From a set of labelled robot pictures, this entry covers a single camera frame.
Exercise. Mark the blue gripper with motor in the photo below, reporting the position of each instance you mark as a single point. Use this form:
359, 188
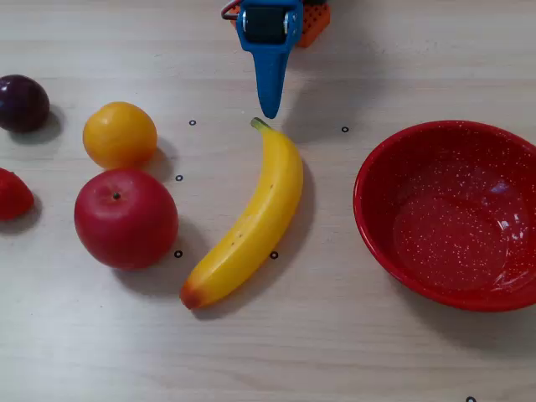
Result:
268, 56

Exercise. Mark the dark purple plum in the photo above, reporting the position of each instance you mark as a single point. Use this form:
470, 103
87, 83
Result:
22, 103

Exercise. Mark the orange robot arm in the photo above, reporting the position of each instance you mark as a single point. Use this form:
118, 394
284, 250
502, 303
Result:
315, 21

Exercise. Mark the red speckled bowl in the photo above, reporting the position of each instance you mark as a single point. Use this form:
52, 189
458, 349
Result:
452, 218

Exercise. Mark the yellow banana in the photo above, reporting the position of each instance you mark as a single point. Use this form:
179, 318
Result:
259, 209

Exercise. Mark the yellow orange peach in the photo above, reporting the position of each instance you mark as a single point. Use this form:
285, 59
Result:
119, 135

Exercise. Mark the red apple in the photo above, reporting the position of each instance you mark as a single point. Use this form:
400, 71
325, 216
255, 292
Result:
125, 220

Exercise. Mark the red strawberry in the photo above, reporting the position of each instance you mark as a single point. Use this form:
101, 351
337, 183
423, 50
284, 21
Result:
12, 196

